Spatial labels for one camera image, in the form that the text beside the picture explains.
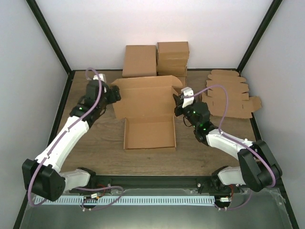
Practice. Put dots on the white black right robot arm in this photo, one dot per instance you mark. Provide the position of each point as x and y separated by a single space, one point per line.
257 168

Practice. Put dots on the front right folded cardboard box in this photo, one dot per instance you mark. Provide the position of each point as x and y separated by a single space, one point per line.
183 81

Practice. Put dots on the black aluminium front rail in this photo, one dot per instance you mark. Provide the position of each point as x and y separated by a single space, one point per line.
154 181

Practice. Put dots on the light blue slotted cable duct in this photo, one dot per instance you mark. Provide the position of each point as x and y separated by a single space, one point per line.
136 201

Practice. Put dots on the black right frame post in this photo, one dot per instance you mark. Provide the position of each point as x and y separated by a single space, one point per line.
274 6

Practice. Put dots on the top right stacked cardboard box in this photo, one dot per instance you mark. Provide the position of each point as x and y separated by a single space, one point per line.
172 50

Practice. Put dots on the top flat cardboard blank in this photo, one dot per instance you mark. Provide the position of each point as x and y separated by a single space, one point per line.
237 108

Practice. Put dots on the stacked cardboard box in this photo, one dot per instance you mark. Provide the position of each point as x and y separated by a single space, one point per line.
171 62
172 50
139 60
179 71

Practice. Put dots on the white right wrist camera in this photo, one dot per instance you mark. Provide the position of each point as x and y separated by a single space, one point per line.
187 96

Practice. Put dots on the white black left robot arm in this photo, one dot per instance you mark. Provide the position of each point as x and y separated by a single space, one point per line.
43 176

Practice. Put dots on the black frame post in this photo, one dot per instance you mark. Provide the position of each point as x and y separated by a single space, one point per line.
274 6
48 33

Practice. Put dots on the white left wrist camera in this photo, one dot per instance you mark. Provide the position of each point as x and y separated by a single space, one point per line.
102 77

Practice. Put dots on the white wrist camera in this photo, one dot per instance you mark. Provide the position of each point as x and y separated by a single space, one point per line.
102 77
187 96

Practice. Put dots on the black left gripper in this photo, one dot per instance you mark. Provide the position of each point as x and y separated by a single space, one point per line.
115 93

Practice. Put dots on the black left frame post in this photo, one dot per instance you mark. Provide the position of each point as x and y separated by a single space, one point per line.
48 33

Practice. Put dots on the top left stacked cardboard box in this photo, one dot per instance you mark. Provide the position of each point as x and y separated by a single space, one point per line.
139 60

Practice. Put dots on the large cardboard box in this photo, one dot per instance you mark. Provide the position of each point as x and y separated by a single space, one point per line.
147 106

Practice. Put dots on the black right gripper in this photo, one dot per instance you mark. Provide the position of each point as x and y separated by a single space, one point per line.
179 102

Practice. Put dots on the clear plastic sheet cover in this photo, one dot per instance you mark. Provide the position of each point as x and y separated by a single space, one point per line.
265 210

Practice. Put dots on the pile of flat cardboard blanks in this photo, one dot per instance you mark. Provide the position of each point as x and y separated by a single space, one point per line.
230 80

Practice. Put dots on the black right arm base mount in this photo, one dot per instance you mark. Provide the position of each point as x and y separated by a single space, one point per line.
212 184

